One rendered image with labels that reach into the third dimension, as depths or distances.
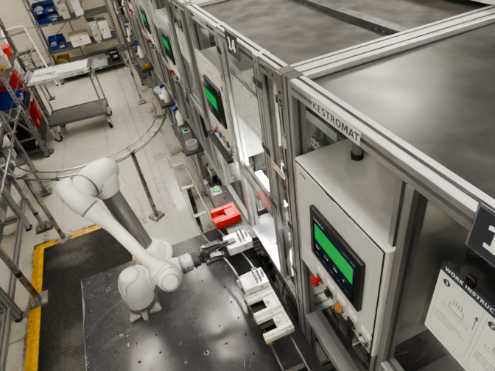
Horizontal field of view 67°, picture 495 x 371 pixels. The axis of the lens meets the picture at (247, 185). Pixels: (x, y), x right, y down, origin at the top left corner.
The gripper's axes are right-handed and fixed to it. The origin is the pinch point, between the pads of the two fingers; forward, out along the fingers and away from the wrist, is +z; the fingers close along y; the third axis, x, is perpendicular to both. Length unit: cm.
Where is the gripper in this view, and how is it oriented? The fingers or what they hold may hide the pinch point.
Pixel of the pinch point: (229, 245)
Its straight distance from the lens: 192.4
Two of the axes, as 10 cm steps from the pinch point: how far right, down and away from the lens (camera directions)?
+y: -1.4, -7.7, -6.2
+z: 9.2, -3.4, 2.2
